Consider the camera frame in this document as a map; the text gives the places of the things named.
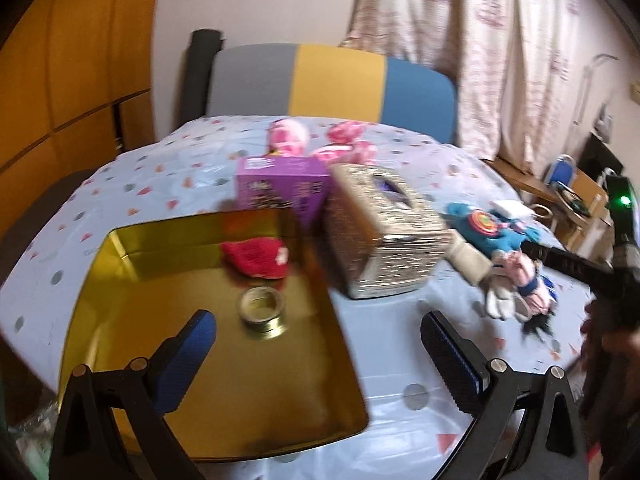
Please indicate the grey yellow blue chair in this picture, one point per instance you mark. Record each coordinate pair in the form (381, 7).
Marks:
(340, 85)

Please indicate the blue plush toy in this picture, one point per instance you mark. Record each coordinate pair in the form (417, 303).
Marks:
(480, 230)

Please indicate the grey knitted socks blue band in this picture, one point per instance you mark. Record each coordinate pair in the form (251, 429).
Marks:
(500, 300)

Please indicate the purple cardboard box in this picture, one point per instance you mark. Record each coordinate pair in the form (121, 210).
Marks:
(280, 185)

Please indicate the black fuzzy item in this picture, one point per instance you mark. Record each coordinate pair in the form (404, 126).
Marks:
(537, 325)

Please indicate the gold metal tray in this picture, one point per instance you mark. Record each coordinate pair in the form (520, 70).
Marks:
(280, 360)

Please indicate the red knitted hat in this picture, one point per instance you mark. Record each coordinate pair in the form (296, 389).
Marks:
(255, 257)

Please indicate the pink socks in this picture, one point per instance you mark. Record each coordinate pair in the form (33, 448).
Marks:
(522, 272)

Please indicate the beige cloth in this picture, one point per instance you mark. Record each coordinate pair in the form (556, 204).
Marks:
(467, 260)

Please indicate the pink spotted plush toy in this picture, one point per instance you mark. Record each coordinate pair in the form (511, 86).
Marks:
(287, 137)
(345, 142)

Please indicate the small white box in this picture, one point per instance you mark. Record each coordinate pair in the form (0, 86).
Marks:
(510, 208)

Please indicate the wooden side table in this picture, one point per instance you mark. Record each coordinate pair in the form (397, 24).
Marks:
(530, 180)

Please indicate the white metal stand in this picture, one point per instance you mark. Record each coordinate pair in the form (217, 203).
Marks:
(587, 85)

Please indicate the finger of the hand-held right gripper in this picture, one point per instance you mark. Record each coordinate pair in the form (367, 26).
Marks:
(565, 262)

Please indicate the black monitor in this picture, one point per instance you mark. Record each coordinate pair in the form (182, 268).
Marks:
(600, 157)

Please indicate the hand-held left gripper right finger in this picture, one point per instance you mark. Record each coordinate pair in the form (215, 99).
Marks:
(452, 360)

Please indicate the ornate gold tissue box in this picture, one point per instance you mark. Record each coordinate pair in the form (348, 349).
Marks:
(385, 240)

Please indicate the blue folding chair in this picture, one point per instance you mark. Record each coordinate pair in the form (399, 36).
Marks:
(562, 170)

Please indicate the person's right forearm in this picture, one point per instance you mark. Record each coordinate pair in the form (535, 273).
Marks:
(615, 390)

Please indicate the wooden wardrobe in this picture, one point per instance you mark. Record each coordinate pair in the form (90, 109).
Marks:
(65, 85)

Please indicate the clear plastic bag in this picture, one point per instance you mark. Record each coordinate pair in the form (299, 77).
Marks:
(37, 440)

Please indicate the cream printed curtain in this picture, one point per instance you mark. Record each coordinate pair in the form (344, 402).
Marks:
(475, 50)

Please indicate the tape roll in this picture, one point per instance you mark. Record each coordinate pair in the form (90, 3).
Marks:
(262, 312)

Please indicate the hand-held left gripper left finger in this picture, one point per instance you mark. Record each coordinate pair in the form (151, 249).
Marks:
(185, 355)

